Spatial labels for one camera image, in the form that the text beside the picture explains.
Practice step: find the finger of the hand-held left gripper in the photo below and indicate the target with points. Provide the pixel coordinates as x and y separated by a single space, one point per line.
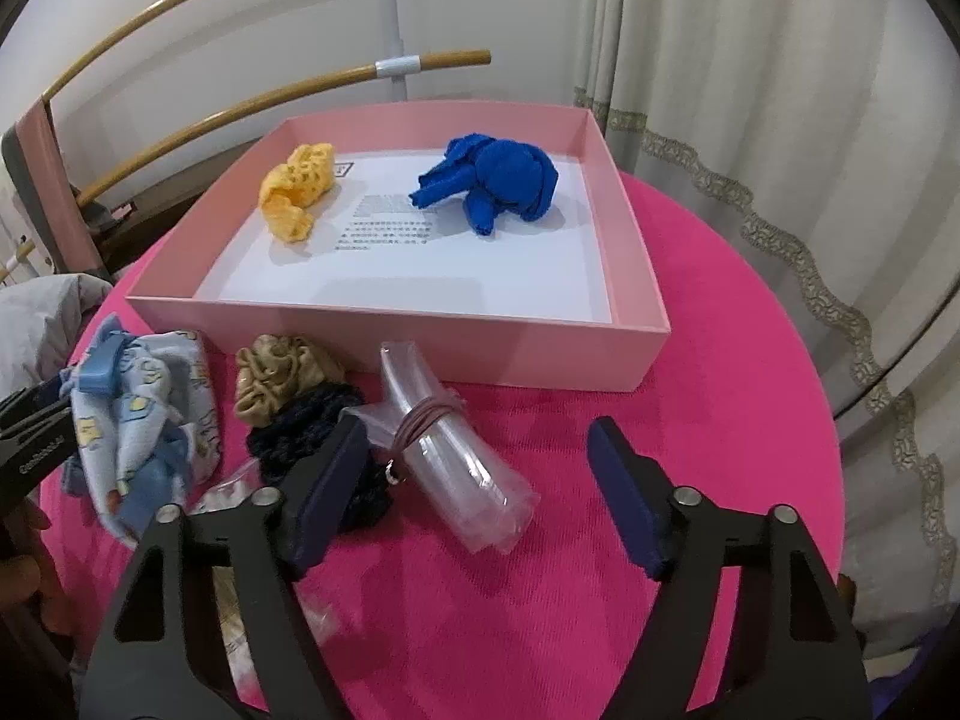
103 371
159 476

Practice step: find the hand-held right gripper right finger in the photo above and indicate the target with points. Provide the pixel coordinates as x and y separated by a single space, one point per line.
624 499

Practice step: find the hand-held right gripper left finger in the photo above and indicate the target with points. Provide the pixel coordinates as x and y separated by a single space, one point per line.
330 499

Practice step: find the light blue printed cloth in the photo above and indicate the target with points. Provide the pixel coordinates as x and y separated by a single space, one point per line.
142 405

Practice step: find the pink cardboard box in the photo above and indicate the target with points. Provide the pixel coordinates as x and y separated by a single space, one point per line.
450 345

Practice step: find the person's left hand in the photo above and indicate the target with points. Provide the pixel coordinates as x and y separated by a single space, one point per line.
21 570

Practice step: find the flat clear plastic bag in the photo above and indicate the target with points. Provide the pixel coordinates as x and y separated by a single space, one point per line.
225 495

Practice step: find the dark navy scrunchie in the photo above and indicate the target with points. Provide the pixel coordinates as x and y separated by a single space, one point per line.
300 427

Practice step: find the grey cloth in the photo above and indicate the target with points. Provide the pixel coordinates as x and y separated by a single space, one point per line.
37 322

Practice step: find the rolled clear plastic bag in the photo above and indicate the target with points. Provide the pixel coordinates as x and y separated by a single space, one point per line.
457 472

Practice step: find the beige scrunchie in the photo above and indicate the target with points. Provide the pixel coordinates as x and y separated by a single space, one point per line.
274 375

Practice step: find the pink and grey chair back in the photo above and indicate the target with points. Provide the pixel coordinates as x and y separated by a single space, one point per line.
41 180

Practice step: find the pink tablecloth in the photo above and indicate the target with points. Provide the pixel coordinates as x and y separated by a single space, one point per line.
720 300

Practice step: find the white printed paper sheet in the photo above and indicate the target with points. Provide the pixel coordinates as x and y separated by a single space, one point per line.
487 277

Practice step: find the yellow knitted cloth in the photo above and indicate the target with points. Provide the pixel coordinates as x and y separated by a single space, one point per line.
296 184

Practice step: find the cream lace-trimmed curtain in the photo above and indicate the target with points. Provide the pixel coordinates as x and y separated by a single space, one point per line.
750 52

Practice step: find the short curved wooden rail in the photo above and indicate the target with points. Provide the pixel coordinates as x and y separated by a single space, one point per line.
262 101

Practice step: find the long curved wooden rail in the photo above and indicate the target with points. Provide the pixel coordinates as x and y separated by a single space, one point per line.
150 15

